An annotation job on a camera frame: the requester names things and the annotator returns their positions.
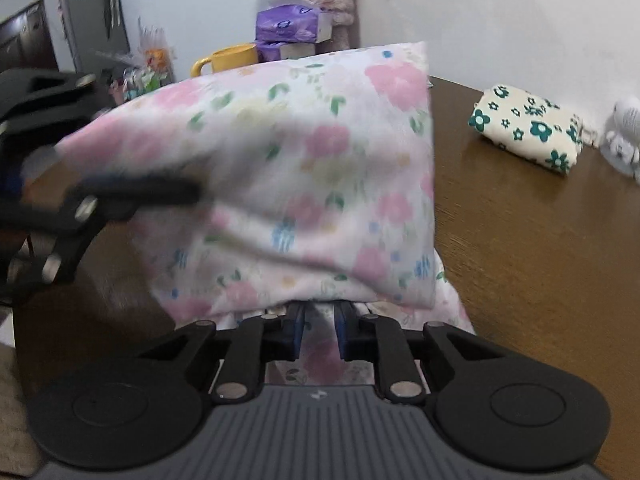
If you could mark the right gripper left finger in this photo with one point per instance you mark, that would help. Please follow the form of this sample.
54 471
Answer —
135 409

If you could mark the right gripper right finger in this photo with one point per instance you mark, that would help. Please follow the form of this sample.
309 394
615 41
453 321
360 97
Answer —
492 404

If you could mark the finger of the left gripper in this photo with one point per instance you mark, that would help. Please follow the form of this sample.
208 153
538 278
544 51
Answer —
86 210
26 92

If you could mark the pink floral baby dress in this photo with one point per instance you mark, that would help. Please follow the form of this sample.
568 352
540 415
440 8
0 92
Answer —
317 184

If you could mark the grey refrigerator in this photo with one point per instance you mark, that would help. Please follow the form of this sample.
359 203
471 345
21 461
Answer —
96 34

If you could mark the cluttered storage rack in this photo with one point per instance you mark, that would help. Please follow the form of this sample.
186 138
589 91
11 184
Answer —
144 70

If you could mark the yellow ceramic mug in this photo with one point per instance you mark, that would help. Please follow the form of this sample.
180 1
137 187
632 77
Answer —
229 58

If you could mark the lower purple tissue pack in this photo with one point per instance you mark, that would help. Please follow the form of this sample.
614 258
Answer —
280 51

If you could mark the purple tissue pack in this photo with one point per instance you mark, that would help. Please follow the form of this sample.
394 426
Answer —
280 51
293 22

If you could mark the upper purple tissue pack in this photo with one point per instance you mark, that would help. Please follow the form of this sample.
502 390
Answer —
293 22

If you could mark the cream green-flower folded cloth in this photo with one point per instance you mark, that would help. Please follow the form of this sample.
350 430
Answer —
529 126

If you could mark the white astronaut speaker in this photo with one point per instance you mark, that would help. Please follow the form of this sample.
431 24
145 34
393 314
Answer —
620 146

